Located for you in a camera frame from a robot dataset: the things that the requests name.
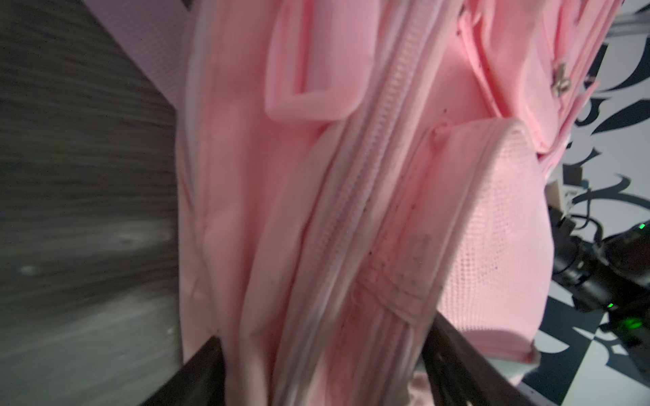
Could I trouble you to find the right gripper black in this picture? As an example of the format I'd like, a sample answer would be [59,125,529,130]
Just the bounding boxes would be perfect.
[548,206,649,381]

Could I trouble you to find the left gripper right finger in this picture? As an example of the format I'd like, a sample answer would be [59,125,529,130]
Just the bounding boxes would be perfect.
[421,313,534,406]

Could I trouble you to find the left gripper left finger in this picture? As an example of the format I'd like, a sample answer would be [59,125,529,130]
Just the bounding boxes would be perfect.
[142,337,226,406]

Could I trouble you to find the pink student backpack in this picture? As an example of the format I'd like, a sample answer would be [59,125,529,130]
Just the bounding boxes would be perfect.
[87,1,621,405]

